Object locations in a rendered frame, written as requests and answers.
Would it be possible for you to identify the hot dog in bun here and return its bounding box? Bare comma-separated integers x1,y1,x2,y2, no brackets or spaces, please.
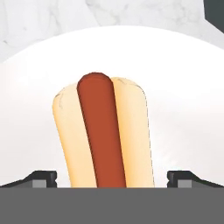
52,72,156,189

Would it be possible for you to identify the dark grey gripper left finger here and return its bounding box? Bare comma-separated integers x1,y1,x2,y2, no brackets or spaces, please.
0,170,58,189

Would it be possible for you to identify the dark grey appliance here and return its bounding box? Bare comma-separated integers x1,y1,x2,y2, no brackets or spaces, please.
203,0,224,26

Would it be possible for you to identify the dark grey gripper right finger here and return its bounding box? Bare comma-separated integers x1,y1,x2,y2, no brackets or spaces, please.
166,170,224,189

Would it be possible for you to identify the large white plate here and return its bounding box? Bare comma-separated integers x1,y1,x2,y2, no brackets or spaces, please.
0,24,224,189

